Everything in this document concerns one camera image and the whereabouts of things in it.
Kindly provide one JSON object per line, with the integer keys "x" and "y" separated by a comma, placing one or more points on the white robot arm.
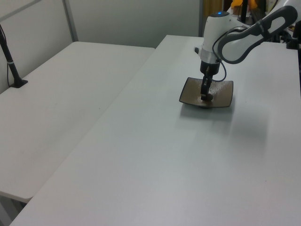
{"x": 216, "y": 30}

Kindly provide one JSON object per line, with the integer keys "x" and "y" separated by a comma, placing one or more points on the orange object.
{"x": 236, "y": 2}

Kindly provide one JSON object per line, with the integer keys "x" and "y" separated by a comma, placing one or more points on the black camera stand pole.
{"x": 10, "y": 63}

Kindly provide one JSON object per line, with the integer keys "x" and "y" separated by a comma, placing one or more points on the thin black upright pole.
{"x": 243, "y": 11}

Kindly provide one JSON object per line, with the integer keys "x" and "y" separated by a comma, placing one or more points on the grey partition frame post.
{"x": 70, "y": 21}

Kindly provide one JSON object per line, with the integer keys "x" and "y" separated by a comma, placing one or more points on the yellow brown panel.
{"x": 212, "y": 8}

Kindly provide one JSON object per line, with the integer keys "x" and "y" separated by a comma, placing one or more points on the square brown ceramic plate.
{"x": 221, "y": 94}

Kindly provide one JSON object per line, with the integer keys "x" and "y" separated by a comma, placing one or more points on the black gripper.
{"x": 209, "y": 67}

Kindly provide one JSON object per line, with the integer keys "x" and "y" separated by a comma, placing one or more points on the white side table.
{"x": 58, "y": 106}

